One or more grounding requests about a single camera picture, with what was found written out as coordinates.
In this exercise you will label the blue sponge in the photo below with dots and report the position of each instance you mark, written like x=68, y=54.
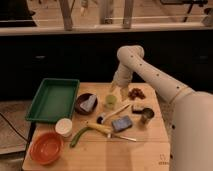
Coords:
x=122, y=123

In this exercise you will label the dark brown bowl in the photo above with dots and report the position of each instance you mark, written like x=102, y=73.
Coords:
x=81, y=99

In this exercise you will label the green plastic tray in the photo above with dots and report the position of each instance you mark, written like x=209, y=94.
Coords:
x=54, y=100

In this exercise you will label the white round container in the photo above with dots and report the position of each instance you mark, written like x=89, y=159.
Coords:
x=64, y=127

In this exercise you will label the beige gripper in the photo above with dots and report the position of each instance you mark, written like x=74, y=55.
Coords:
x=122, y=78

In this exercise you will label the yellow banana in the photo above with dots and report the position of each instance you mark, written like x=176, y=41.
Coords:
x=99, y=127

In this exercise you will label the grey cloth in bowl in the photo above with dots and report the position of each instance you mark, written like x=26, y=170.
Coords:
x=88, y=104

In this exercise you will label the dish brush with white handle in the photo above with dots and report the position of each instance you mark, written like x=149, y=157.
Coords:
x=103, y=116

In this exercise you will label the green plastic cup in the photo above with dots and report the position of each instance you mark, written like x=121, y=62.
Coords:
x=110, y=101

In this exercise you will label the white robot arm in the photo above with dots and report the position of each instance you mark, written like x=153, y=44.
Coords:
x=191, y=146

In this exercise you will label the bunch of red grapes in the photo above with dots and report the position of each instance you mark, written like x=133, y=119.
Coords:
x=136, y=93

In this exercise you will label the orange plastic bowl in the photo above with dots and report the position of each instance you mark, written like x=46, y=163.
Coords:
x=46, y=148

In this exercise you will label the metal measuring cup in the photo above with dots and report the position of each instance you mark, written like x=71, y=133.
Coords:
x=147, y=115

